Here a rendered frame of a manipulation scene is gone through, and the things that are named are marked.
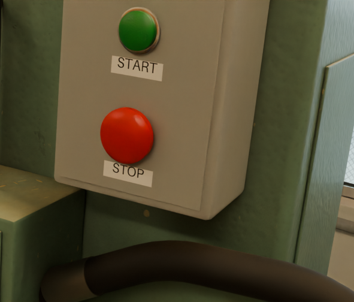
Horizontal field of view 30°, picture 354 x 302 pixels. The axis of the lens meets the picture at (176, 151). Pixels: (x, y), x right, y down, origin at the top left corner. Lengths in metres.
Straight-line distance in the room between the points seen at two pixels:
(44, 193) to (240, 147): 0.13
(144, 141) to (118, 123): 0.02
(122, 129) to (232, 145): 0.06
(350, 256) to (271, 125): 1.54
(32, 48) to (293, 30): 0.18
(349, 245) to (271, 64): 1.54
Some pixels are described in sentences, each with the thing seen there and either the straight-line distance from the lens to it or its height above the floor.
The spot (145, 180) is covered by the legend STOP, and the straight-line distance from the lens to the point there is 0.36.
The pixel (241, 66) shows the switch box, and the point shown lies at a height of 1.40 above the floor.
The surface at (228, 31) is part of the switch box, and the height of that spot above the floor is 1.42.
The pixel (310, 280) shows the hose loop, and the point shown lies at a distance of 0.37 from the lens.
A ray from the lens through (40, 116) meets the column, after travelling 0.46.
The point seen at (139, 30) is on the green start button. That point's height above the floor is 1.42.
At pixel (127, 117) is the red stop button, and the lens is 0.34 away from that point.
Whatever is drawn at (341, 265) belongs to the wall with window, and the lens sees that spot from 1.94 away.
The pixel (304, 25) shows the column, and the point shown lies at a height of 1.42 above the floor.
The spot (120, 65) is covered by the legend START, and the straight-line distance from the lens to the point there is 0.35.
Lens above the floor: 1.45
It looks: 16 degrees down
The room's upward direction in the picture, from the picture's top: 6 degrees clockwise
